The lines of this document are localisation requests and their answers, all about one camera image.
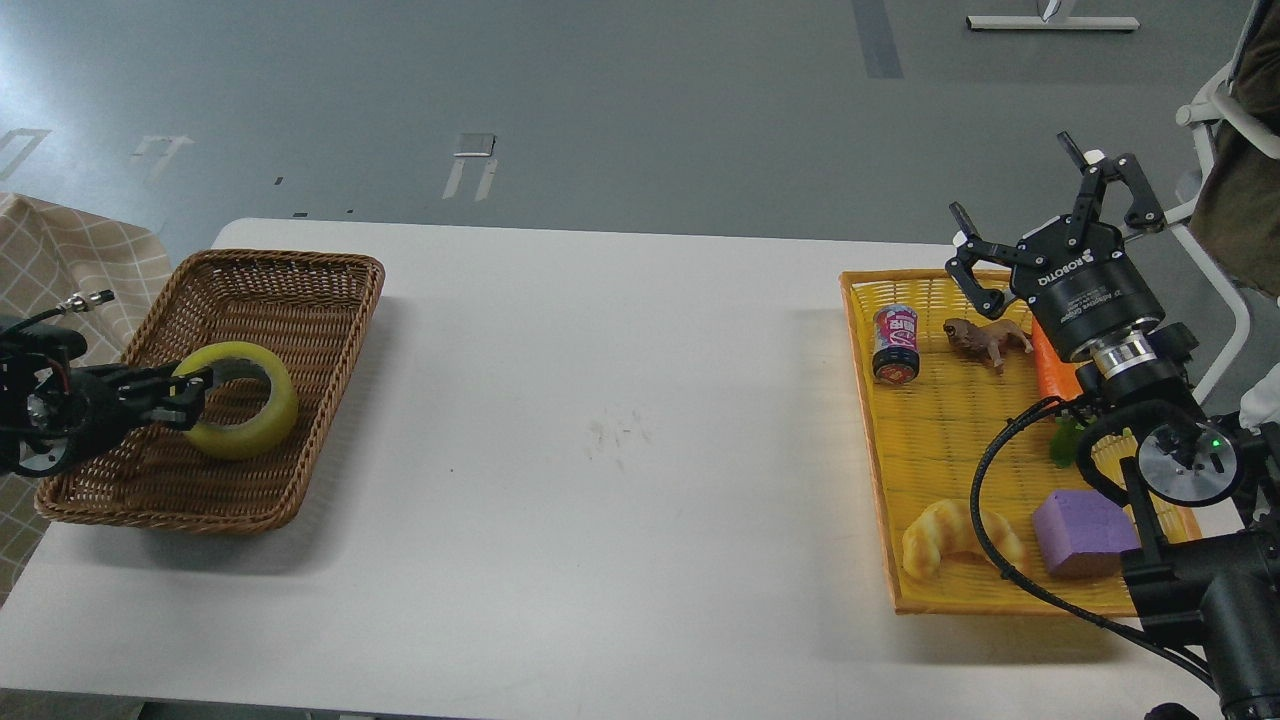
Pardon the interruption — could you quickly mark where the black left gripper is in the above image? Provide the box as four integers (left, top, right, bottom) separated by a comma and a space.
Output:
64, 365, 214, 462

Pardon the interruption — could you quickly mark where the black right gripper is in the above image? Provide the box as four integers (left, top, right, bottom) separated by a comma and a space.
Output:
945, 131, 1169, 363

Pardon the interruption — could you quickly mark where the yellow tape roll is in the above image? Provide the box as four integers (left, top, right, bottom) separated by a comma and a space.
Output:
174, 341, 300, 461

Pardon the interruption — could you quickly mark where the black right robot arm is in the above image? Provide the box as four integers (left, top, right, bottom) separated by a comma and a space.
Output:
946, 132, 1279, 719

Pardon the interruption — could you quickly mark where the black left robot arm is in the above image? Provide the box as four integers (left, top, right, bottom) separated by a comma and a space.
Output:
1, 290, 214, 478

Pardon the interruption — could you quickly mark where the brown toy animal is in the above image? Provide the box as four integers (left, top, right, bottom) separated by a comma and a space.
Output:
942, 318, 1036, 375

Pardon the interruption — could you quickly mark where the orange toy carrot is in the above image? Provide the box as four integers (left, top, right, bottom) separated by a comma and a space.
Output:
1030, 319, 1134, 480

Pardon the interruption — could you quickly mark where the brown wicker basket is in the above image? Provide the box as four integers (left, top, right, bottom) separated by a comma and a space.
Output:
35, 249, 384, 536

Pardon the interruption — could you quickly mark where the yellow plastic basket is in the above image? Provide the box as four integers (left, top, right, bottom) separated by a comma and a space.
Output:
840, 269, 1201, 618

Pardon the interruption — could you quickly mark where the small drink can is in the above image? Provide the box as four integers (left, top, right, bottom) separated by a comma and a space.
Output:
872, 304, 920, 386

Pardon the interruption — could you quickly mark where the white stand base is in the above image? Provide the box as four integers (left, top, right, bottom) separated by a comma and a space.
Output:
965, 1, 1142, 33

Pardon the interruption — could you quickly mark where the purple foam block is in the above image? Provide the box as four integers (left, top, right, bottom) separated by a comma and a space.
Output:
1030, 489, 1140, 579

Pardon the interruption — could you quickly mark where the toy croissant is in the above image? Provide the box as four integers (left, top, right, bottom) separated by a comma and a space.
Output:
901, 498, 1028, 582

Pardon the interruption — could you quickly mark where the white chair frame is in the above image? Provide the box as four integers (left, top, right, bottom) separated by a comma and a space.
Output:
1165, 61, 1277, 402

